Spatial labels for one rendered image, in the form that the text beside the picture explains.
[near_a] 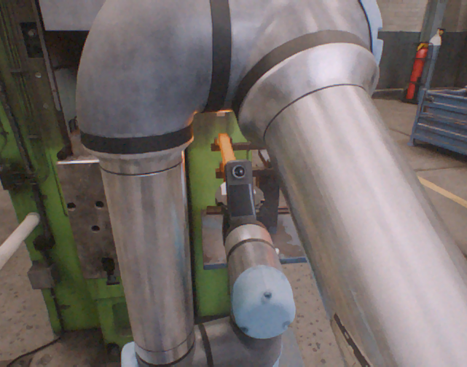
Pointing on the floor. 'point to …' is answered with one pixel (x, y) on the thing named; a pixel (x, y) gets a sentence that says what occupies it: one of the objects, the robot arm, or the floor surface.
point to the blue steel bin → (448, 120)
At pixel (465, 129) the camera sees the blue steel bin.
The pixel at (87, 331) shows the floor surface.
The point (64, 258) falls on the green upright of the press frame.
